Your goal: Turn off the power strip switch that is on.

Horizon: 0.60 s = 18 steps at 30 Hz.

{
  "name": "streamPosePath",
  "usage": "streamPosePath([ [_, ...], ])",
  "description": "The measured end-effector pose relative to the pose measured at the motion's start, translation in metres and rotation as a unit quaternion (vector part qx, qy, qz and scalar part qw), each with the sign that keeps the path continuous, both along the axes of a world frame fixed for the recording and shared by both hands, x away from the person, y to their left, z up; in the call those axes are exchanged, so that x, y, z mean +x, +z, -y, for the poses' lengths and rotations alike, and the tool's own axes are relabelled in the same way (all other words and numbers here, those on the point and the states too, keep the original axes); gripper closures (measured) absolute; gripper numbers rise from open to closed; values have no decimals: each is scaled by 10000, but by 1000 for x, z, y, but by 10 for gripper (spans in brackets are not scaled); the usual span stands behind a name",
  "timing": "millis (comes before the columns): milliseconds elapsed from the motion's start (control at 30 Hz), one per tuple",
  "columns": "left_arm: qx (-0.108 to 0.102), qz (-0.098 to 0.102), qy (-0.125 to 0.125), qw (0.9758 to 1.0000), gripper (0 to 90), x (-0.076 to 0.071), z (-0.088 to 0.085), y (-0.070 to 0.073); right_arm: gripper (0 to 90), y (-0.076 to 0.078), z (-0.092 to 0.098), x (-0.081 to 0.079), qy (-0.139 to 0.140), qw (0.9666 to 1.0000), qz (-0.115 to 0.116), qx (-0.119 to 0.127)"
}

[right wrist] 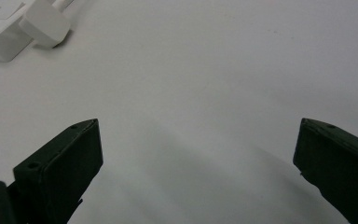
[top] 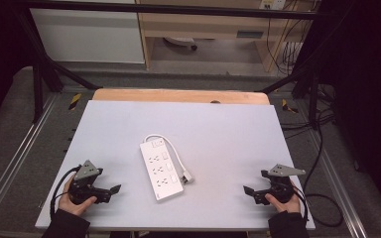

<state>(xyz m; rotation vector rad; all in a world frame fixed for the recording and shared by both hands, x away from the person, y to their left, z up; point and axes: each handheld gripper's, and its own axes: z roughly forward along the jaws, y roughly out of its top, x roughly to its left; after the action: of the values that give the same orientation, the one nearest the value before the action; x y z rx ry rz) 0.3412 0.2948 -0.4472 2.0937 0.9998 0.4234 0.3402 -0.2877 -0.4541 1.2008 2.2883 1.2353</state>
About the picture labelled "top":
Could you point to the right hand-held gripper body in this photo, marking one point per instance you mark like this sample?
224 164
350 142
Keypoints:
279 185

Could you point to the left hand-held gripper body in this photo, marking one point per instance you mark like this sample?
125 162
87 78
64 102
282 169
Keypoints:
85 185

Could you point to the person's right hand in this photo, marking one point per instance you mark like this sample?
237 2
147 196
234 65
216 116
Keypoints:
286 205

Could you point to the person's left hand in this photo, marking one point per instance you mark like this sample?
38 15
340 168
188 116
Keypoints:
73 205

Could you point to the white power strip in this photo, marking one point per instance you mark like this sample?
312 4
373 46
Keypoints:
160 171

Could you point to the wooden table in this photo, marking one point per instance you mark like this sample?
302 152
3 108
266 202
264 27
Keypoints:
178 96

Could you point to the white cabinet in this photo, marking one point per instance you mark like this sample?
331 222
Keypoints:
89 36

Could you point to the office chair base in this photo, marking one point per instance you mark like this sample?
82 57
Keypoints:
182 42

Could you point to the wooden desk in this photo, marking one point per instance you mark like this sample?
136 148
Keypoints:
208 29

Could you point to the aluminium floor rail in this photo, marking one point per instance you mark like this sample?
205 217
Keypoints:
16 155
335 178

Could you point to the black metal frame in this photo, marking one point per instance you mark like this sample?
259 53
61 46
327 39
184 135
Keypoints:
43 72

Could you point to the white wall socket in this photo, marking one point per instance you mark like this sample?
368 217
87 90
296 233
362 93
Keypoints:
272 4

